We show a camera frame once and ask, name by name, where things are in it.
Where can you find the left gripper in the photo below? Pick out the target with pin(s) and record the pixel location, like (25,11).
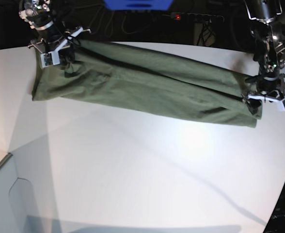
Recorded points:
(261,88)

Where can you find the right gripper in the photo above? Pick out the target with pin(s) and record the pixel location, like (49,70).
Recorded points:
(52,39)

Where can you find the olive green t-shirt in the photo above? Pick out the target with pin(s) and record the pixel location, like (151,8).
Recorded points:
(147,81)

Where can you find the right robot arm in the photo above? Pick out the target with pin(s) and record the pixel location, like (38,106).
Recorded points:
(42,14)

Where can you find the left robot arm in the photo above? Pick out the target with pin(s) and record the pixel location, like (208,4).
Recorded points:
(267,33)

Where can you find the blue box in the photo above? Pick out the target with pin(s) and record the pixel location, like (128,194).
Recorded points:
(122,5)

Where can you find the black power strip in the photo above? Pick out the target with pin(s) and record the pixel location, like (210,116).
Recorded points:
(195,18)

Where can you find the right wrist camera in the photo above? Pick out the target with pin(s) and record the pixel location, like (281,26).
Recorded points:
(51,58)

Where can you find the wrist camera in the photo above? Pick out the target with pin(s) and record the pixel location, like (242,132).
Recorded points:
(51,58)
(281,105)

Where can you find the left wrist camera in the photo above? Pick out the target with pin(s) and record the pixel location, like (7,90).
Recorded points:
(281,105)

